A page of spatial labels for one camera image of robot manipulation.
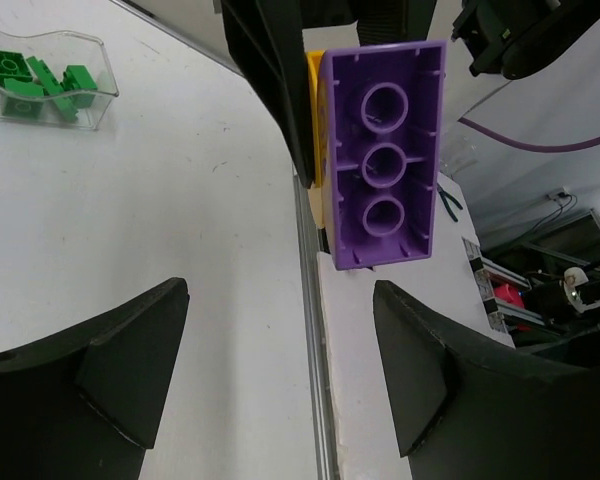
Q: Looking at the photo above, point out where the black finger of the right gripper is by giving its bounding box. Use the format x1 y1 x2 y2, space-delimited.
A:
222 0 315 188

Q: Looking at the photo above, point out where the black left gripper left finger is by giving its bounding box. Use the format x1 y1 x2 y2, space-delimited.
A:
0 278 189 479

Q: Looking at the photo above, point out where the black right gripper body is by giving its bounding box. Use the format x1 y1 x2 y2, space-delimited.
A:
299 0 437 46

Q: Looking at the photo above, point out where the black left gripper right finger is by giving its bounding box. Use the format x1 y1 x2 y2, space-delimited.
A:
373 280 600 479

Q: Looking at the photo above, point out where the yellow curved lego brick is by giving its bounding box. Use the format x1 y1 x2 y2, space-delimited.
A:
306 50 333 188

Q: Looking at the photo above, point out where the purple lego brick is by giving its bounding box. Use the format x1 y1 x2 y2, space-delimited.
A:
317 40 446 270

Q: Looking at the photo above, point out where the green printed lego brick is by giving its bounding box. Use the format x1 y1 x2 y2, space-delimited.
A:
0 50 33 85

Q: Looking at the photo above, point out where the small green lego brick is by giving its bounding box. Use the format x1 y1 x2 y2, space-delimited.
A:
61 65 98 109

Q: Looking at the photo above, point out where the clear transparent container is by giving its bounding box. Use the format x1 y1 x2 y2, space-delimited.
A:
0 30 119 130

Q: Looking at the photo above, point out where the green sloped lego brick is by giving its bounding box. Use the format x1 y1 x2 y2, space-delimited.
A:
26 56 77 123

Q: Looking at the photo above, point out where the right aluminium frame rail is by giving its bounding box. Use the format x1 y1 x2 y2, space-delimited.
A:
293 175 340 480

